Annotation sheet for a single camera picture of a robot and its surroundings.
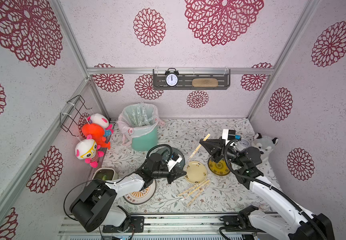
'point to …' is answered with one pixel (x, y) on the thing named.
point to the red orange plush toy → (95, 132)
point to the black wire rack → (72, 108)
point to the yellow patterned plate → (220, 168)
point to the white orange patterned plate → (142, 196)
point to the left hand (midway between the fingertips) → (184, 173)
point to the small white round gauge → (242, 144)
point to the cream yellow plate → (196, 172)
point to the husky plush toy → (265, 145)
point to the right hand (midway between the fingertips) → (201, 142)
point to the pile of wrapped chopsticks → (193, 192)
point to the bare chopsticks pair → (199, 146)
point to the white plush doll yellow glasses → (87, 149)
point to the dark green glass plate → (180, 165)
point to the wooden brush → (205, 82)
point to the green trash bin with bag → (138, 123)
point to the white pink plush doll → (100, 119)
